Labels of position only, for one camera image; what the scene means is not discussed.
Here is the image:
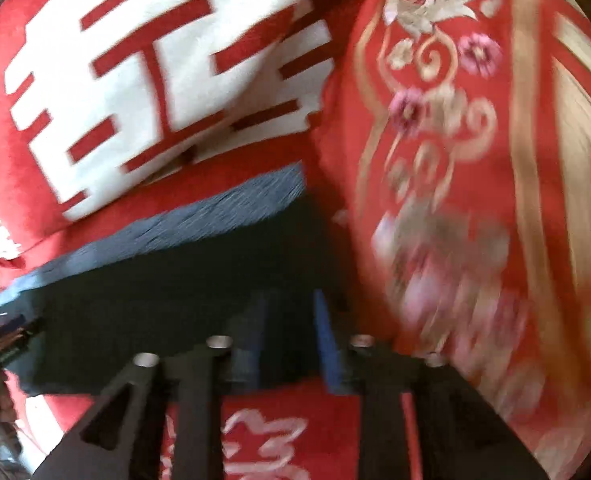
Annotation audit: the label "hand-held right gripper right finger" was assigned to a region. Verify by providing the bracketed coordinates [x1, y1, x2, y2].
[313, 289, 551, 480]

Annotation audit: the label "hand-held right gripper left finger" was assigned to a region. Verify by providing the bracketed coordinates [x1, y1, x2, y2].
[30, 292, 271, 480]

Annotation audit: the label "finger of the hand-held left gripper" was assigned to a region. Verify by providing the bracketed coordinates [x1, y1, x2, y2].
[0, 312, 44, 361]

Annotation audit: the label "black pants with blue waistband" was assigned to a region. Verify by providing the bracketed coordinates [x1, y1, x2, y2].
[0, 162, 396, 397]

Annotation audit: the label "red printed sofa cover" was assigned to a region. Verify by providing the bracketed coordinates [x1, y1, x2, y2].
[0, 0, 426, 480]

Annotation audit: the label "red embroidered cushion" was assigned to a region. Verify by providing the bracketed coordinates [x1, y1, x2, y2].
[309, 0, 591, 480]

